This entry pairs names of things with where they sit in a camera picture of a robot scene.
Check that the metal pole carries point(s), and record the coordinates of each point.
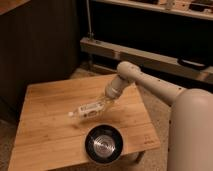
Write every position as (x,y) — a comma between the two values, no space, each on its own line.
(90,31)

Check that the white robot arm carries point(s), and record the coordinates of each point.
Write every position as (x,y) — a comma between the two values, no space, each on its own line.
(190,141)

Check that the low wooden shelf bench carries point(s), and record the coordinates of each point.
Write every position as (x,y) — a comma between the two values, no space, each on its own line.
(147,59)

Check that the black ceramic bowl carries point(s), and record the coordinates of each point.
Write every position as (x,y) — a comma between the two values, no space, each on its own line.
(103,144)

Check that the clear labelled plastic bottle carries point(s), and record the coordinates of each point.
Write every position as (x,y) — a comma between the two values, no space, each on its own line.
(87,110)

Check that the wooden table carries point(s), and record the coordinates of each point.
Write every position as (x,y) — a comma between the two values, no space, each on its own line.
(48,138)

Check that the upper wooden shelf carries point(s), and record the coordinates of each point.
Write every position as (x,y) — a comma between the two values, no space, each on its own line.
(157,8)

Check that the black handle on bench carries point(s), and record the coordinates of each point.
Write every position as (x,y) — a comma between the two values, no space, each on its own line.
(193,65)

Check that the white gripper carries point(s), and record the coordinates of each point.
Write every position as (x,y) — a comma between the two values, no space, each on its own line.
(113,91)

